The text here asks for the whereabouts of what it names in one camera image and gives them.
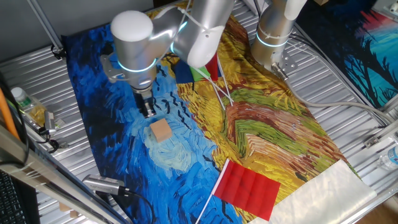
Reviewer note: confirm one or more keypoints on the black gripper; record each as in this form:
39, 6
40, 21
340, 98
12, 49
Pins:
143, 96

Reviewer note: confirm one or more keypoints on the light wooden block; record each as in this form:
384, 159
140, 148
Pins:
161, 130

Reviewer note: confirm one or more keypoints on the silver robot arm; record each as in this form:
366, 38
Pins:
130, 46

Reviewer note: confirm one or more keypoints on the small green flag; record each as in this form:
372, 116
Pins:
199, 74

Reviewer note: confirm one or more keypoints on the Van Gogh print tablecloth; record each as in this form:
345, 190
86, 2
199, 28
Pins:
174, 174

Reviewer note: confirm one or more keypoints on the black pole clamp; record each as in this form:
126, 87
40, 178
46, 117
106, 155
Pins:
58, 52

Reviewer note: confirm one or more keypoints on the yellow oil bottle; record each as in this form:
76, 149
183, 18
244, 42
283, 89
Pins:
28, 105

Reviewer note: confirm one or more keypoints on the large red flag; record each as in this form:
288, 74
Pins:
245, 189

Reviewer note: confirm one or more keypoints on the tiny wooden cube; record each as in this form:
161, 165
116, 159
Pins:
74, 214

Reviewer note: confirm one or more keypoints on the small wooden cube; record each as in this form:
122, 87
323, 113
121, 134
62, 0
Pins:
64, 208

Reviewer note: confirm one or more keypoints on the thin metal pole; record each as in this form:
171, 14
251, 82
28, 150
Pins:
45, 25

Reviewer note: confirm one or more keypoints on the orange bar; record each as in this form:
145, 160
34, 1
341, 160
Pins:
6, 115

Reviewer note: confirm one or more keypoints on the black keyboard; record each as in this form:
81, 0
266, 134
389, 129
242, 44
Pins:
11, 202

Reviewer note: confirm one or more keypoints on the dark tree print cloth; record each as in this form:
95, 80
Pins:
357, 53

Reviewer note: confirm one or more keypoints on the clear water bottle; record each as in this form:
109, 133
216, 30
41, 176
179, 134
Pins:
390, 158

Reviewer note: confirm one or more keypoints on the silver depth camera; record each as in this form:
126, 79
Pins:
102, 183

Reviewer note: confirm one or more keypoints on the aluminium frame beam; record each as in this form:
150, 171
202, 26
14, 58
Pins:
46, 174

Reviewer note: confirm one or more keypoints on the aluminium profile bracket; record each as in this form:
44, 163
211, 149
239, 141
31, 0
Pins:
379, 135

